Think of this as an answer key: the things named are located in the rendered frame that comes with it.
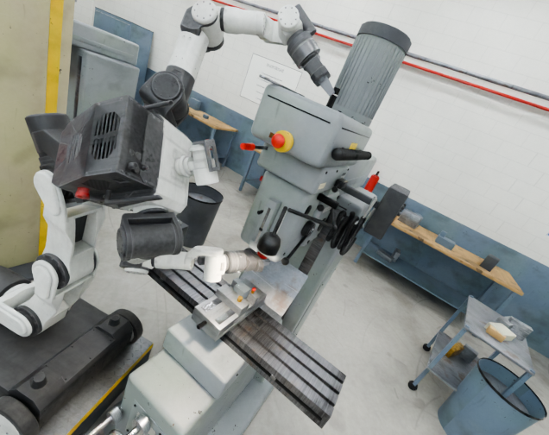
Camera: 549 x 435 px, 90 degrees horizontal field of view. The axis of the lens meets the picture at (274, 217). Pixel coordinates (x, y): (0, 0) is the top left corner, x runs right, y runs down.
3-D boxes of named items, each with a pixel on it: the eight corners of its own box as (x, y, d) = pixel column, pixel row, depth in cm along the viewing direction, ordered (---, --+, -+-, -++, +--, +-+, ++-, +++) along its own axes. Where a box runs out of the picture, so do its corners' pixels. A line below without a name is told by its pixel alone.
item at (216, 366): (217, 402, 111) (226, 384, 106) (160, 345, 123) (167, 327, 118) (275, 334, 154) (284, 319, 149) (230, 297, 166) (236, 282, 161)
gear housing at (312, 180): (312, 197, 88) (326, 168, 85) (254, 164, 97) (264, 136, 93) (340, 187, 117) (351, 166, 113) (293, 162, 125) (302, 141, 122)
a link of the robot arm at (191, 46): (196, 26, 97) (174, 83, 94) (184, -9, 84) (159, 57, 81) (227, 34, 96) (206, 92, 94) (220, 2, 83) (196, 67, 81)
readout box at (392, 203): (382, 242, 112) (411, 197, 104) (362, 230, 115) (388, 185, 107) (388, 231, 129) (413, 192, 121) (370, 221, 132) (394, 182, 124)
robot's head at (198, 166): (185, 186, 80) (211, 184, 77) (177, 151, 77) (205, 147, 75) (197, 183, 86) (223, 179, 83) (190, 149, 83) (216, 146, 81)
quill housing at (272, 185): (275, 267, 104) (312, 193, 92) (235, 238, 111) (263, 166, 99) (296, 252, 121) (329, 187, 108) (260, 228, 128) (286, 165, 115)
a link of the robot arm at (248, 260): (267, 260, 111) (242, 262, 102) (258, 278, 114) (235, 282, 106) (251, 242, 118) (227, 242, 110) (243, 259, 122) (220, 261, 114)
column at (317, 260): (252, 402, 190) (364, 209, 130) (203, 356, 206) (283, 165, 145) (284, 357, 233) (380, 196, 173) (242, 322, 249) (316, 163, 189)
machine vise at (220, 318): (215, 342, 111) (223, 323, 107) (190, 318, 117) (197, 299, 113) (261, 305, 141) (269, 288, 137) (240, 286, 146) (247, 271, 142)
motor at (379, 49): (362, 124, 103) (411, 29, 90) (318, 104, 110) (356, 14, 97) (372, 129, 120) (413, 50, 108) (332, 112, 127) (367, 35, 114)
